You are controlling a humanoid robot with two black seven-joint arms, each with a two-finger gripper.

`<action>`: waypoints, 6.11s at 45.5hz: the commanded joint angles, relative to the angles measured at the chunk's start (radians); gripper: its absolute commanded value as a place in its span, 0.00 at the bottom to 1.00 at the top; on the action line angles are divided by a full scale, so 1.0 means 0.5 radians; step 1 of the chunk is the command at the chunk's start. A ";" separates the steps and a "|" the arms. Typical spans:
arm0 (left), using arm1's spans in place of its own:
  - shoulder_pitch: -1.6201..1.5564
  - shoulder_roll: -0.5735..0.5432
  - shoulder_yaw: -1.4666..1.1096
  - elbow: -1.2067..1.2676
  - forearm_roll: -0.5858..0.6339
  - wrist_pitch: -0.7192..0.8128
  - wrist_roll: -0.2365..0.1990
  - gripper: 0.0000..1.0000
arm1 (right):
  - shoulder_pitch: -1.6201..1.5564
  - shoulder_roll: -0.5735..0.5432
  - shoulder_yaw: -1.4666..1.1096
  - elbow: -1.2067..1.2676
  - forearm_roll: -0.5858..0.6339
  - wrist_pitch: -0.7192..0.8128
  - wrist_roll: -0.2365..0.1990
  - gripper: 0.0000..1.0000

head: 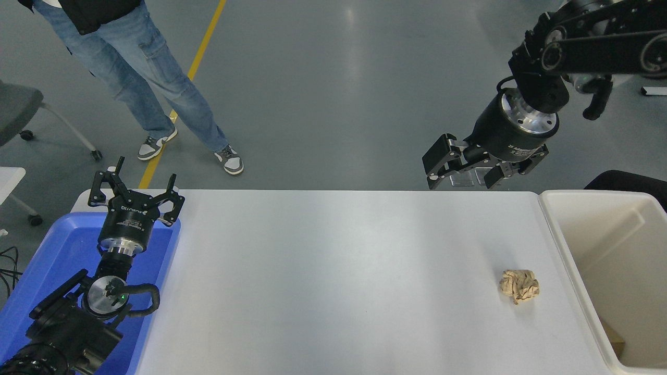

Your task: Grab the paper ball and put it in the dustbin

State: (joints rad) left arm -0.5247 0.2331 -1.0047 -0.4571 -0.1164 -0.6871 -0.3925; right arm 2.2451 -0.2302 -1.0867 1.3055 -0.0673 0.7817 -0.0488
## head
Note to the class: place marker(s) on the right gripper black drum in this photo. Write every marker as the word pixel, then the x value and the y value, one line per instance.
pixel 503 135

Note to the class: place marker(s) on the left gripper black drum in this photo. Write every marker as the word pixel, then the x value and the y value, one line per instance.
pixel 127 221

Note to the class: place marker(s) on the tan paper ball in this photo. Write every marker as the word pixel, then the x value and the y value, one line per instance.
pixel 518 285

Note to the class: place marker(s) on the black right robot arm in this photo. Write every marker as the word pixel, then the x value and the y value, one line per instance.
pixel 599 49

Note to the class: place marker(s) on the grey office chair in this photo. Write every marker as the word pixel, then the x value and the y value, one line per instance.
pixel 18 107

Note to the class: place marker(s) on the blue plastic tray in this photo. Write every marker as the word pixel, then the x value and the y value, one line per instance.
pixel 57 255

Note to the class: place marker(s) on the person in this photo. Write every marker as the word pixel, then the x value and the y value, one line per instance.
pixel 135 67

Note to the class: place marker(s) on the white bar on floor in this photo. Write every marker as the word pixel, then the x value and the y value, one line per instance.
pixel 654 91

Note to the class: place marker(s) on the silver floor outlet plate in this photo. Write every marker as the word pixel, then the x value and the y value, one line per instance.
pixel 464 179
pixel 480 173

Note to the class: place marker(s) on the large pale bin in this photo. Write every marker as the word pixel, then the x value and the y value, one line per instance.
pixel 620 260

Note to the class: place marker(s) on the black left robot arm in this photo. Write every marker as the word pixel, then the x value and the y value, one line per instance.
pixel 68 333

